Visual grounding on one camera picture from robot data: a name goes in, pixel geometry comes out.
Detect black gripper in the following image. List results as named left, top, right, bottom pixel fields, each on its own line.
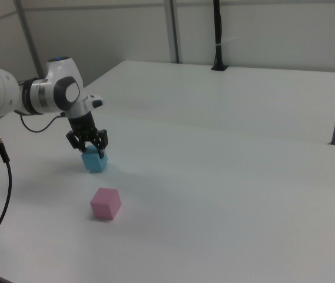
left=65, top=113, right=109, bottom=159

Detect blue cube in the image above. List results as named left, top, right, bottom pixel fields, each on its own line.
left=81, top=144, right=109, bottom=174

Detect pink cube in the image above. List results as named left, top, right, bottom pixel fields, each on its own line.
left=89, top=187, right=122, bottom=221

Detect black pole with base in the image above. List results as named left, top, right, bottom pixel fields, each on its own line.
left=211, top=0, right=230, bottom=72

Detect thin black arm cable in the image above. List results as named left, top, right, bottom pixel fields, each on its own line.
left=19, top=113, right=68, bottom=133

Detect grey wall frame post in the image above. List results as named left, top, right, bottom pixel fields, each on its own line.
left=163, top=0, right=183, bottom=64
left=13, top=0, right=46, bottom=80

